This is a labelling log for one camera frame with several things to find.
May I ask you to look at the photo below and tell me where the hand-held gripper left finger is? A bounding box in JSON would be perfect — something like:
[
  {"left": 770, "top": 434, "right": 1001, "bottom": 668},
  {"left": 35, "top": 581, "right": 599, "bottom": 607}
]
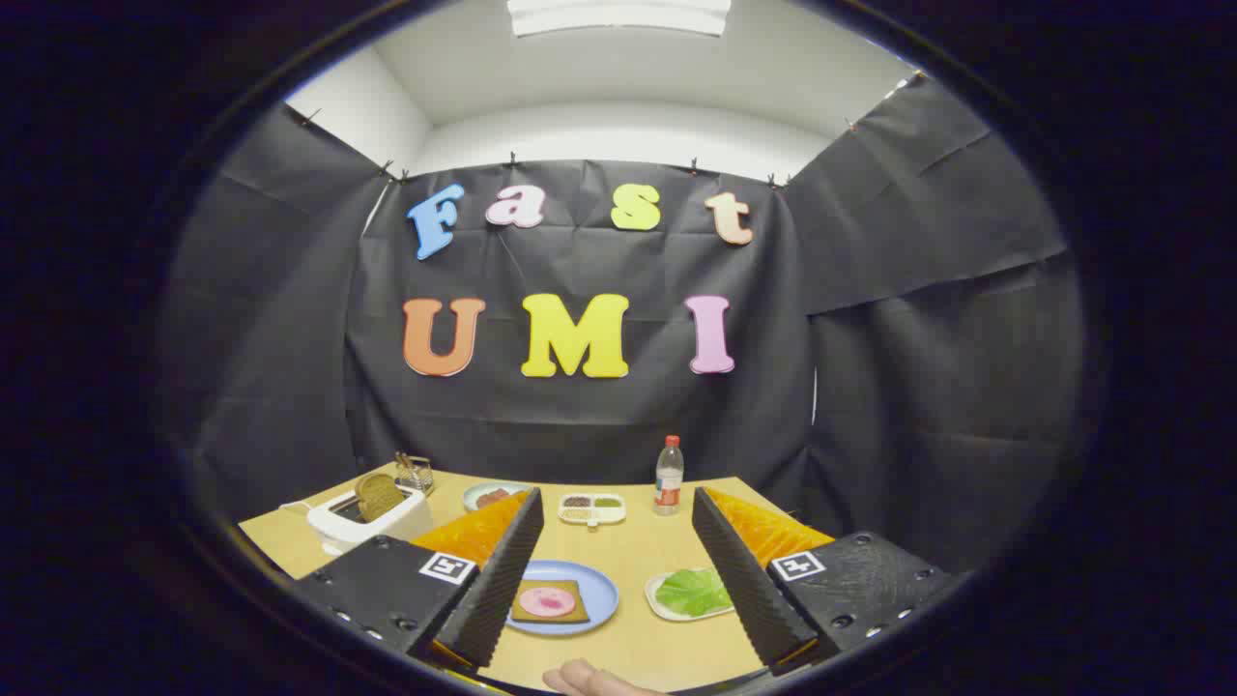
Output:
[{"left": 290, "top": 486, "right": 545, "bottom": 670}]

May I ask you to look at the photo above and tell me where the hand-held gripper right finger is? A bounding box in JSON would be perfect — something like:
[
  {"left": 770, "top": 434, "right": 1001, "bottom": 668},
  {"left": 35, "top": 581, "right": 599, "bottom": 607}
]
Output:
[{"left": 691, "top": 486, "right": 967, "bottom": 676}]

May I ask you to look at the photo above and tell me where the green lettuce leaf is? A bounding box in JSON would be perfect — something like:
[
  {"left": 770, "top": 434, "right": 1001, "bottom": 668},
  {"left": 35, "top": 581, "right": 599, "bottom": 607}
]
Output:
[{"left": 655, "top": 568, "right": 733, "bottom": 618}]

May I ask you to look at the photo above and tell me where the brown toast slice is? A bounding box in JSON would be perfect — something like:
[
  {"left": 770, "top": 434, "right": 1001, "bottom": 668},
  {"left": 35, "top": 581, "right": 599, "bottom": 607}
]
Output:
[{"left": 355, "top": 472, "right": 407, "bottom": 523}]

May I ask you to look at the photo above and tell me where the square brown bread slice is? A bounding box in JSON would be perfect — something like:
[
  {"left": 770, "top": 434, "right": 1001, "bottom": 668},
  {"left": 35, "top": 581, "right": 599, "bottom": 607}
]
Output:
[{"left": 510, "top": 579, "right": 590, "bottom": 624}]

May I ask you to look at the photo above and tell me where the pink ham slice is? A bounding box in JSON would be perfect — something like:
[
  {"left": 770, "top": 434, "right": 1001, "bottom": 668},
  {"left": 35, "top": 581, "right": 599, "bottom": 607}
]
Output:
[{"left": 519, "top": 587, "right": 577, "bottom": 618}]

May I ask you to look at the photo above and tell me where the pale green plate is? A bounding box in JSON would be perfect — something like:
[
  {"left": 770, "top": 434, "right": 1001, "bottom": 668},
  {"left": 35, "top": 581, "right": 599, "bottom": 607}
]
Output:
[{"left": 462, "top": 481, "right": 532, "bottom": 513}]

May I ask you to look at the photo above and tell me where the small white plate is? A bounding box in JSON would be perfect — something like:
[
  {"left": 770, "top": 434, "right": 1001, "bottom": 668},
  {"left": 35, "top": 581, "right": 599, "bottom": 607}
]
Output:
[{"left": 645, "top": 570, "right": 737, "bottom": 623}]

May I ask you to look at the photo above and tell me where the blue plate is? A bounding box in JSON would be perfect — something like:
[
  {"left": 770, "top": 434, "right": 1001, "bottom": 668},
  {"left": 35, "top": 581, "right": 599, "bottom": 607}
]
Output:
[{"left": 504, "top": 560, "right": 619, "bottom": 636}]

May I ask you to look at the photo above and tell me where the white divided condiment dish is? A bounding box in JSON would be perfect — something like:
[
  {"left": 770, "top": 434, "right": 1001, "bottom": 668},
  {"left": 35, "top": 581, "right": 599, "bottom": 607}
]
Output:
[{"left": 558, "top": 493, "right": 627, "bottom": 530}]

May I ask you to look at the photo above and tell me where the clear bottle with red cap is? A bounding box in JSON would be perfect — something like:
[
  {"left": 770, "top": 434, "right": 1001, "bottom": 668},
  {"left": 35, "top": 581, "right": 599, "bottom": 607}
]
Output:
[{"left": 654, "top": 435, "right": 685, "bottom": 516}]

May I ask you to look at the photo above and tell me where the white toaster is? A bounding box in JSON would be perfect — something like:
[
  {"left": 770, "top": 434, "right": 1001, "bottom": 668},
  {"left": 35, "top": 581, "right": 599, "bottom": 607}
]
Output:
[{"left": 307, "top": 483, "right": 433, "bottom": 557}]

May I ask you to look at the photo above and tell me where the black backdrop cloth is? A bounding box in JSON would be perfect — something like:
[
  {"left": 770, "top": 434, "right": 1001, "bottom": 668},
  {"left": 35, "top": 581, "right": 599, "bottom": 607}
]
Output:
[{"left": 159, "top": 72, "right": 1088, "bottom": 581}]

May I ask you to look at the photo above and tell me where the ceiling light panel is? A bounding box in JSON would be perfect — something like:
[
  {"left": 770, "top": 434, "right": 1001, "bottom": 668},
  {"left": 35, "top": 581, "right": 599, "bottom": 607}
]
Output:
[{"left": 506, "top": 0, "right": 733, "bottom": 38}]

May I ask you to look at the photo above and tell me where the metal wire utensil holder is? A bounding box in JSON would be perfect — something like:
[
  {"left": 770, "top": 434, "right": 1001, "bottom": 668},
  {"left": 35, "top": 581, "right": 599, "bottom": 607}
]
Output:
[{"left": 394, "top": 451, "right": 436, "bottom": 496}]

